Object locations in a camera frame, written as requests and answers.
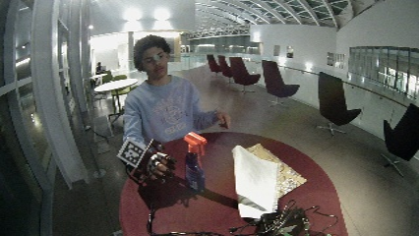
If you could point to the green chair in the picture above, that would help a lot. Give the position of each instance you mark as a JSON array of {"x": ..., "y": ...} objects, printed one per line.
[
  {"x": 118, "y": 78},
  {"x": 122, "y": 91}
]

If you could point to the blue spray bottle orange trigger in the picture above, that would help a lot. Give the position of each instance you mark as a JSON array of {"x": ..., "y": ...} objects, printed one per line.
[{"x": 194, "y": 170}]

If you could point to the wall picture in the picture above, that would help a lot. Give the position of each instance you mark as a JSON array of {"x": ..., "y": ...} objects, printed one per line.
[
  {"x": 277, "y": 50},
  {"x": 290, "y": 51},
  {"x": 330, "y": 59},
  {"x": 339, "y": 61}
]

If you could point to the glass window panel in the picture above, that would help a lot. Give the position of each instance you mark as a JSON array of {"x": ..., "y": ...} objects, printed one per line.
[{"x": 383, "y": 67}]

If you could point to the white round table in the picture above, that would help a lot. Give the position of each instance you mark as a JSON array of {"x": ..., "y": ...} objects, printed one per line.
[{"x": 116, "y": 84}]

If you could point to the the person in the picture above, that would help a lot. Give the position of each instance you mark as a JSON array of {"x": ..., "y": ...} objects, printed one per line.
[{"x": 161, "y": 105}]

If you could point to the black lounge chair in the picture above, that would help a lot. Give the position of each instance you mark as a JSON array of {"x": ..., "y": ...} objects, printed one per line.
[
  {"x": 332, "y": 103},
  {"x": 403, "y": 134}
]

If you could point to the white cloth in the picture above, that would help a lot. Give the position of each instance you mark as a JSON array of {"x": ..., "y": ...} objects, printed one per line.
[{"x": 255, "y": 183}]

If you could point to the white marker cube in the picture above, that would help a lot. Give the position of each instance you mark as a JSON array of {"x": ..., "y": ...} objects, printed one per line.
[{"x": 132, "y": 153}]

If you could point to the dark red lounge chair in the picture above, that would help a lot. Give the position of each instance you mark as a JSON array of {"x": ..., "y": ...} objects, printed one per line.
[
  {"x": 225, "y": 67},
  {"x": 213, "y": 65},
  {"x": 241, "y": 72},
  {"x": 275, "y": 82}
]

